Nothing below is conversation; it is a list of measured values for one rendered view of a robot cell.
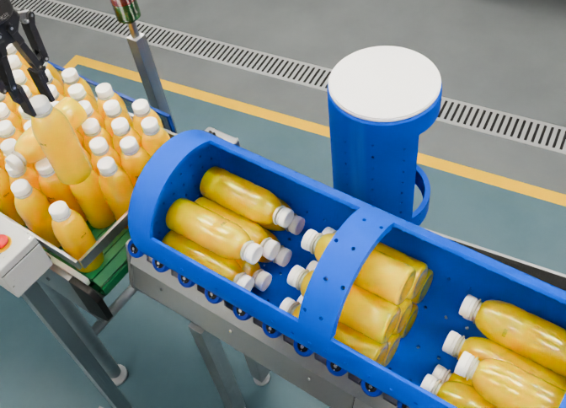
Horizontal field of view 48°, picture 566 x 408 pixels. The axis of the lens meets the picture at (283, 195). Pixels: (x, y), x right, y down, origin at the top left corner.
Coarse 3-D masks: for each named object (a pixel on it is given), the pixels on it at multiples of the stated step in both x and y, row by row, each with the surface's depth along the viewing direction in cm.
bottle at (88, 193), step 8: (88, 176) 143; (96, 176) 145; (80, 184) 143; (88, 184) 144; (96, 184) 145; (72, 192) 145; (80, 192) 144; (88, 192) 144; (96, 192) 146; (80, 200) 146; (88, 200) 146; (96, 200) 147; (104, 200) 150; (88, 208) 148; (96, 208) 149; (104, 208) 151; (88, 216) 151; (96, 216) 151; (104, 216) 152; (112, 216) 154; (96, 224) 153; (104, 224) 154
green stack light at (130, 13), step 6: (114, 6) 160; (126, 6) 160; (132, 6) 161; (138, 6) 164; (120, 12) 161; (126, 12) 161; (132, 12) 162; (138, 12) 163; (120, 18) 162; (126, 18) 162; (132, 18) 163; (138, 18) 164
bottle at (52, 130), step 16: (48, 112) 119; (32, 128) 121; (48, 128) 120; (64, 128) 122; (48, 144) 122; (64, 144) 124; (80, 144) 129; (48, 160) 128; (64, 160) 126; (80, 160) 129; (64, 176) 129; (80, 176) 130
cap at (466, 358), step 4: (464, 352) 101; (464, 356) 101; (468, 356) 101; (472, 356) 101; (460, 360) 100; (464, 360) 100; (468, 360) 100; (472, 360) 100; (460, 364) 100; (464, 364) 100; (468, 364) 100; (456, 368) 101; (460, 368) 100; (464, 368) 100; (456, 372) 101; (460, 372) 100; (464, 372) 100; (464, 376) 101
